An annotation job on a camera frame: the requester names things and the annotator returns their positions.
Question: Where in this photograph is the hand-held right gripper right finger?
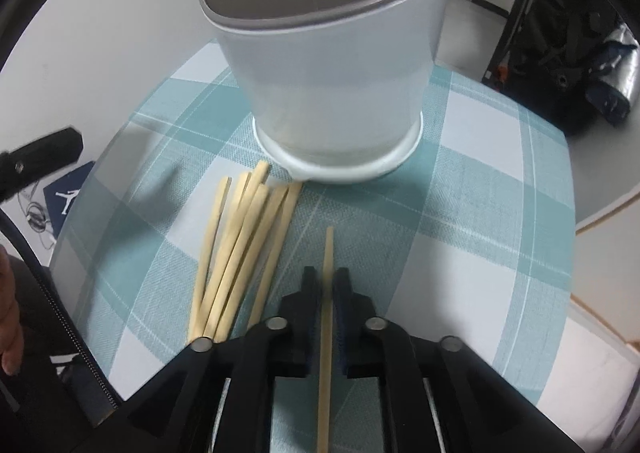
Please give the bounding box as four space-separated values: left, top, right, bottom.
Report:
334 267 586 453

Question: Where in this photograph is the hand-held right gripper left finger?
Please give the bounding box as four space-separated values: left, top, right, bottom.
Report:
85 267 321 453

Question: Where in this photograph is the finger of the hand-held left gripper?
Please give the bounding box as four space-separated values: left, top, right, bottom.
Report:
0 128 83 204

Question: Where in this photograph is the slender wooden chopstick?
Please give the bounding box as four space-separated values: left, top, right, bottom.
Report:
316 226 335 453

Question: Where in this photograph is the bunch of wooden chopsticks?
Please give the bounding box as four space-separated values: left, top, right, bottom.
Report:
187 160 303 346

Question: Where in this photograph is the white grey utensil holder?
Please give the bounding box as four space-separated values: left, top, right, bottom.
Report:
200 0 460 184

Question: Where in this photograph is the person's left hand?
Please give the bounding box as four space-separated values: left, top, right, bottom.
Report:
0 249 24 376

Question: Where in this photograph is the dark blue shoe box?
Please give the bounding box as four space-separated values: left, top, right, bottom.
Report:
42 160 96 239

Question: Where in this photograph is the teal white plaid tablecloth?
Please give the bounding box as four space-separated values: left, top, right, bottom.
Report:
50 40 576 453

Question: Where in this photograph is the black zippered jacket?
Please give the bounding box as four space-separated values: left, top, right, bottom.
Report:
0 213 123 453

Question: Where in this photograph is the white bed sheet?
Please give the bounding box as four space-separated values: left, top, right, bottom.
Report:
537 318 640 439

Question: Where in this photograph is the white wardrobe with gold trim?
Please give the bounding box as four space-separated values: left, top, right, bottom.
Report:
575 193 640 349

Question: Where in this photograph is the black hanging coat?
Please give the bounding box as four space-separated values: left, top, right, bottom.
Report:
505 0 626 134

